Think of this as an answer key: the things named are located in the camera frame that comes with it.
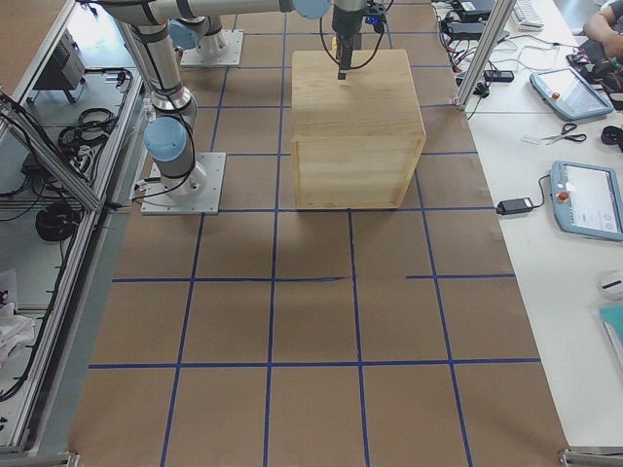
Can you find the aluminium frame post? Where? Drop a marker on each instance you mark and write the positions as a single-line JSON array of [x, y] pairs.
[[498, 18]]

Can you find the wooden drawer cabinet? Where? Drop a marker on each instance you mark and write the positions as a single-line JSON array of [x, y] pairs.
[[355, 142]]

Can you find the black power adapter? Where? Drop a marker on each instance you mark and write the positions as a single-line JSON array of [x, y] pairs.
[[514, 206]]

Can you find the black handled scissors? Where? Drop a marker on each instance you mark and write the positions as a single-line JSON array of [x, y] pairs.
[[566, 133]]

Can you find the metal base plate under drawer arm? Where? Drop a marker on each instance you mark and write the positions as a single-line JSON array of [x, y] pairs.
[[222, 49]]

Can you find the blue teach pendant near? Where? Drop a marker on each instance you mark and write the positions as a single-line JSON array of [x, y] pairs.
[[586, 200]]

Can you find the blue teach pendant far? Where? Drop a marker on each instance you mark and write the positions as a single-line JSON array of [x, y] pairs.
[[569, 94]]

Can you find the teal notebook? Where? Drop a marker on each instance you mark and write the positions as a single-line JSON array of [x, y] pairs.
[[611, 318]]

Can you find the white computer mouse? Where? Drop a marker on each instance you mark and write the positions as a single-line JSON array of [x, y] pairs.
[[610, 285]]

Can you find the silver robot arm over cabinet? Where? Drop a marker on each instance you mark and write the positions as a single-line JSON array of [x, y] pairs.
[[151, 46]]

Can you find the white crumpled cloth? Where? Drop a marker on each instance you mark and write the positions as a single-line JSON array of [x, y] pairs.
[[17, 331]]

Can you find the person forearm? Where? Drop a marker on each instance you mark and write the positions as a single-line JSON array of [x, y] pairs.
[[600, 26]]

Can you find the blue teach pendant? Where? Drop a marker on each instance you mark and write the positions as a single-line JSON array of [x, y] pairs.
[[586, 200], [569, 94]]

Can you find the metal base plate under cabinet arm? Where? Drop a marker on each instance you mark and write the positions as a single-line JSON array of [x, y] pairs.
[[200, 192]]

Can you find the black gripper over cabinet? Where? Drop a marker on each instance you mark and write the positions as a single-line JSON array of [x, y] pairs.
[[344, 22]]

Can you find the silver robot arm opening drawer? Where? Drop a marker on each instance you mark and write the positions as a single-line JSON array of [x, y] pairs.
[[194, 34]]

